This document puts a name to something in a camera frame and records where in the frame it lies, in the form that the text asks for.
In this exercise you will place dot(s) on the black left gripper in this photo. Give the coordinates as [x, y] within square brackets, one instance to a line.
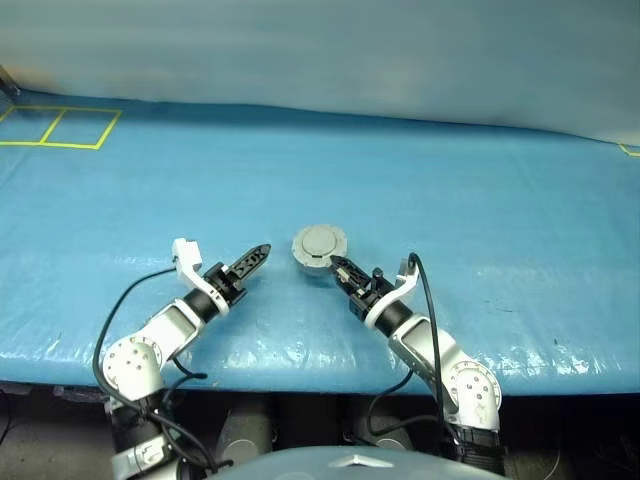
[227, 287]

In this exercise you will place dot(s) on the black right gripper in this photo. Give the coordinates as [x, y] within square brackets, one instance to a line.
[367, 297]

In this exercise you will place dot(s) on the grey motor housing copper coil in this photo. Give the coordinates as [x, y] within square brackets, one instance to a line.
[315, 272]

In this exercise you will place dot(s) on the round grey motor lid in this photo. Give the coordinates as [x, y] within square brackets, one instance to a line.
[317, 242]

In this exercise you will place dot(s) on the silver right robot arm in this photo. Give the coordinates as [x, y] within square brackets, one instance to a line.
[425, 340]

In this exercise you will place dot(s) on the blue plastic table cover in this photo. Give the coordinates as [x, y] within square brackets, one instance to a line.
[150, 210]

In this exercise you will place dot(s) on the dark grey rounded shape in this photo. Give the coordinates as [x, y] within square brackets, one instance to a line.
[395, 420]
[245, 427]

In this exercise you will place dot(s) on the grey robot torso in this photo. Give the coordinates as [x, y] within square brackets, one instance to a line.
[350, 465]

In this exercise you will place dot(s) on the metal stand leg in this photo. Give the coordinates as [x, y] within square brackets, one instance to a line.
[9, 82]

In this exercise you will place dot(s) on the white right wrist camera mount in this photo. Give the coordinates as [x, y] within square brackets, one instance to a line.
[407, 285]

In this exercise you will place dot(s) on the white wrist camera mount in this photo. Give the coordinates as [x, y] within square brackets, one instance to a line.
[407, 285]
[187, 265]

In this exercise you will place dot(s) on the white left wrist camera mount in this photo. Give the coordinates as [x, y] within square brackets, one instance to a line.
[187, 265]

